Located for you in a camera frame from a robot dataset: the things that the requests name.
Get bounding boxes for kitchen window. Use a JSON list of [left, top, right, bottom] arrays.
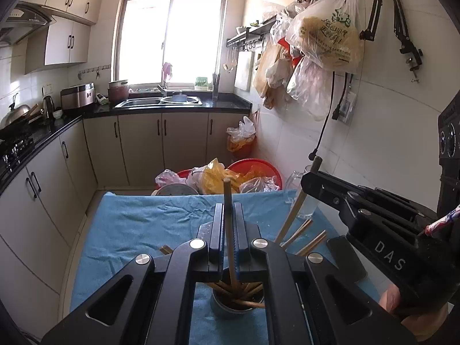
[[111, 0, 231, 92]]

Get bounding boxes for beige base cabinets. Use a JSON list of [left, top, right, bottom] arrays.
[[0, 110, 250, 295]]

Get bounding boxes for person's right hand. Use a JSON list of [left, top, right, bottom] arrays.
[[379, 282, 451, 339]]

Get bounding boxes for small white wall cabinet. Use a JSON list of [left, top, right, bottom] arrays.
[[24, 16, 90, 74]]

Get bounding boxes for red hanging plastic bag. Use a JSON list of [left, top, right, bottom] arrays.
[[278, 38, 303, 67]]

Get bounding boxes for wok with steel lid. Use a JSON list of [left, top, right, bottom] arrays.
[[0, 93, 34, 139]]

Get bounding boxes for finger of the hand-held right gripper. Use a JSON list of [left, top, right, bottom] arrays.
[[300, 170, 425, 235]]

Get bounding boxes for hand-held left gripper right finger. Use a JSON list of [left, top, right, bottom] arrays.
[[233, 203, 418, 345]]

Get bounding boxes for small wall key hooks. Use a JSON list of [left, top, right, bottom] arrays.
[[77, 65, 111, 80]]

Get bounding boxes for clear crumpled plastic bag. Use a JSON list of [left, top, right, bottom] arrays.
[[239, 176, 279, 193]]

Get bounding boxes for bunched clear hanging bags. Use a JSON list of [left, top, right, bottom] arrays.
[[269, 2, 306, 51]]

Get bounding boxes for hanging ladle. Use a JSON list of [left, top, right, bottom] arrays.
[[223, 48, 238, 74]]

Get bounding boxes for steel range hood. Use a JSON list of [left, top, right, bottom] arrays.
[[0, 2, 57, 47]]

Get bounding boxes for silver rice cooker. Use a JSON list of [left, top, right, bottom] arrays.
[[60, 83, 95, 110]]

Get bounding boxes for white cutting board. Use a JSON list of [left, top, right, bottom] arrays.
[[234, 51, 254, 93]]

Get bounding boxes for brown ceramic pot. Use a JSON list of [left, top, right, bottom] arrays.
[[108, 80, 129, 103]]

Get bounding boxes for stainless steel double sink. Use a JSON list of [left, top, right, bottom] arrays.
[[115, 95, 203, 109]]

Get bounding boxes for brown paper bag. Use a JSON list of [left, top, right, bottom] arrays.
[[252, 43, 284, 110]]

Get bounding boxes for printed translucent shopping bag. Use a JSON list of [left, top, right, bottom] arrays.
[[285, 0, 363, 74]]

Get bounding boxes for braided multicoloured cord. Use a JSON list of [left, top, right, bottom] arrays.
[[425, 205, 460, 238]]

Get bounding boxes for black hanging cable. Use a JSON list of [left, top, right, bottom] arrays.
[[308, 70, 342, 161]]

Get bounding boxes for pink white plastic bag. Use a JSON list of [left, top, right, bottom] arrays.
[[155, 169, 187, 187]]

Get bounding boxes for blue table cloth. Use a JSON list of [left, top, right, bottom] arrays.
[[70, 190, 382, 345]]

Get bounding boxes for large red plastic basin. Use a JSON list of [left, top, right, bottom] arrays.
[[227, 158, 283, 193]]

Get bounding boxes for hanging badge card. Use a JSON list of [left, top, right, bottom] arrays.
[[340, 91, 357, 125]]

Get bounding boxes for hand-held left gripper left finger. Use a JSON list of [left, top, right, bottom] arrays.
[[41, 203, 225, 345]]

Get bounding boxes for hanging clear plastic bag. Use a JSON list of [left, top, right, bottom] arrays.
[[285, 55, 333, 121]]

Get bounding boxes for round grey white lid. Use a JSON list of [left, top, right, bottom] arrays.
[[151, 183, 198, 196]]

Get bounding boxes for clear glass mug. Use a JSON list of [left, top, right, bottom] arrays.
[[284, 165, 317, 220]]

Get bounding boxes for bunch of chopsticks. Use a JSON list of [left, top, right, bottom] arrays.
[[205, 281, 266, 310]]

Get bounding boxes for black phone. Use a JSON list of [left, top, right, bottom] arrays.
[[326, 236, 368, 283]]

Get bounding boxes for black kitchen countertop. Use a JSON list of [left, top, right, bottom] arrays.
[[0, 91, 252, 195]]

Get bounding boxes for black gas stove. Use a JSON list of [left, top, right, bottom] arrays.
[[0, 135, 35, 173]]

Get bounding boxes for yellow plastic bag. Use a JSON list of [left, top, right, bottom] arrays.
[[199, 158, 245, 194]]

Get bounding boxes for red waste bin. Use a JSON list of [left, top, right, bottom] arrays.
[[226, 133, 257, 154]]

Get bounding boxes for black wall shelf rack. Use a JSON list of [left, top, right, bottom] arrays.
[[226, 14, 277, 49]]

